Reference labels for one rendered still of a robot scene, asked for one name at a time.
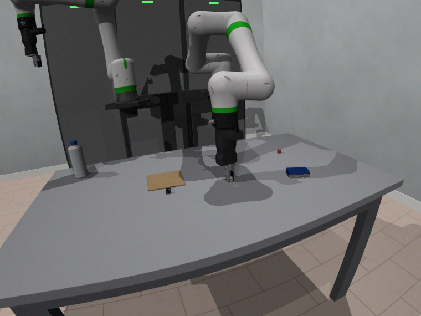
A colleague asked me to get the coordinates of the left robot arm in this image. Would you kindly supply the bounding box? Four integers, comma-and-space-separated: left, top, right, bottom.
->
186, 11, 275, 113

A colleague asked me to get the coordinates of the grey bottle with blue cap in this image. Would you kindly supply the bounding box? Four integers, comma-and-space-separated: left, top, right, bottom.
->
68, 140, 88, 178

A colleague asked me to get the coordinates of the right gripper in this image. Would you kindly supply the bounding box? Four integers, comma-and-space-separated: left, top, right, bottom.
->
17, 17, 46, 67

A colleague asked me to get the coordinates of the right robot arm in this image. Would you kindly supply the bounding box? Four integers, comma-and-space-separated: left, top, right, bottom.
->
11, 0, 140, 104

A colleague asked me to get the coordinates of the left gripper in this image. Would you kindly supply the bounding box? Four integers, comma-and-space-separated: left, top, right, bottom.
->
209, 111, 244, 182

